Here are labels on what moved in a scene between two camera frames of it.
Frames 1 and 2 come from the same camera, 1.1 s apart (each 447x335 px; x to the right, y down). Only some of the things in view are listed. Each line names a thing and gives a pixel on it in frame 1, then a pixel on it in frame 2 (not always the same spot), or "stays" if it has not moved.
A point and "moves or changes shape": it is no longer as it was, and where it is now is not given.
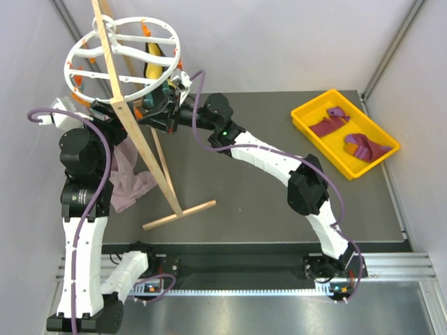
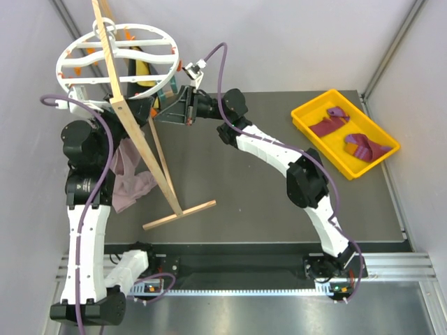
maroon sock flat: [327, 125] stays
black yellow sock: [154, 71] → [140, 68]
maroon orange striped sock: [359, 145] stays
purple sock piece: [337, 112] stays
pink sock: [126, 184] stays
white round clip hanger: [146, 51] moves or changes shape
